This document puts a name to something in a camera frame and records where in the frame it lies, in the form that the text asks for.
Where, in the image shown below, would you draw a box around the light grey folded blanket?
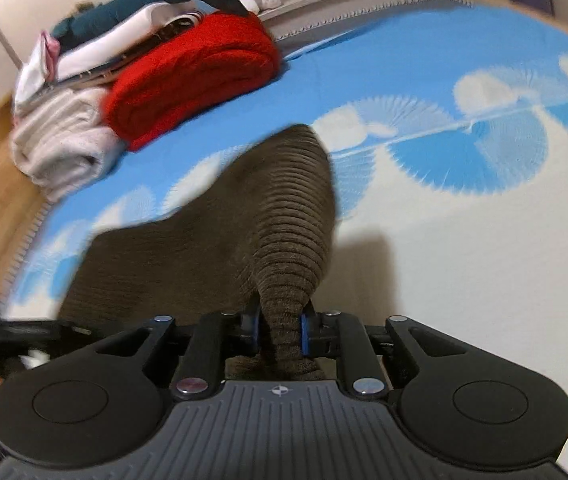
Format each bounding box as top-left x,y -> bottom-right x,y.
9,87 -> 130,202

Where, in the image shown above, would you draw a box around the dark brown corduroy pants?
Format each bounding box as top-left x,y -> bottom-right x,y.
59,124 -> 338,383

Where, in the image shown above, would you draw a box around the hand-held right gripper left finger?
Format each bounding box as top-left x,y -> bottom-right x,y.
91,305 -> 265,401

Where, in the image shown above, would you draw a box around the blue white patterned bed sheet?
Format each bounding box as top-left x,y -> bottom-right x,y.
1,0 -> 568,396

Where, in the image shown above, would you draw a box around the white folded clothing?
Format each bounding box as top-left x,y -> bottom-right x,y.
56,2 -> 205,83

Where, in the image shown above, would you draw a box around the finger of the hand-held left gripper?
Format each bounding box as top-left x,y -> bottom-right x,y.
0,319 -> 95,346

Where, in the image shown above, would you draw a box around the pink white cloth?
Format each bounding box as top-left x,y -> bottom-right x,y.
14,30 -> 62,116

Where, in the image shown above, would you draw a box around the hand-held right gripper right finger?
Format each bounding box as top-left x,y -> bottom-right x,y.
300,310 -> 470,401

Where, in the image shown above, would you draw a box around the red folded blanket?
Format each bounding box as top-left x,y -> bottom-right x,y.
104,10 -> 283,153

